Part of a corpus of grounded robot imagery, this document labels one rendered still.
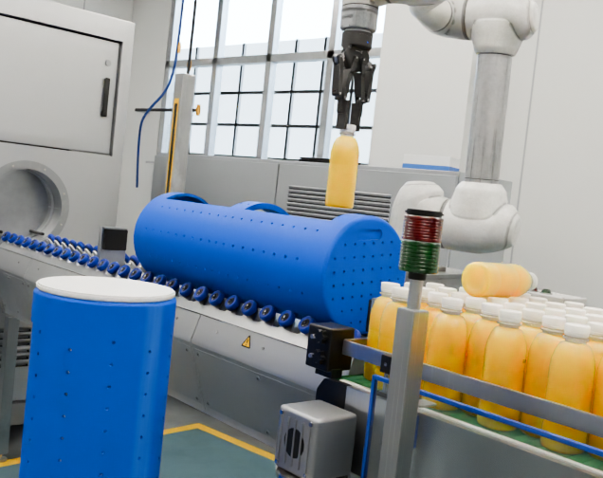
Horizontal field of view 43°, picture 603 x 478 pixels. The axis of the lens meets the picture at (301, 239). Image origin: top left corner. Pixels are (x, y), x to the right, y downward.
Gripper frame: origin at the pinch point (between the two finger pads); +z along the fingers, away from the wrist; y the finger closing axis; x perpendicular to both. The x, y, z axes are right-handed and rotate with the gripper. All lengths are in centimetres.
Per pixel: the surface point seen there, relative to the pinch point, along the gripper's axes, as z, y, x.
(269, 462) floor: 146, -102, -135
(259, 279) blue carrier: 42.0, 12.8, -12.5
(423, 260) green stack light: 29, 37, 59
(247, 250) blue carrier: 35.5, 13.4, -17.5
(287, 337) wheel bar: 54, 11, -2
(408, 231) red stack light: 25, 38, 56
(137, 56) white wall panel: -96, -212, -506
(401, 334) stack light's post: 41, 37, 56
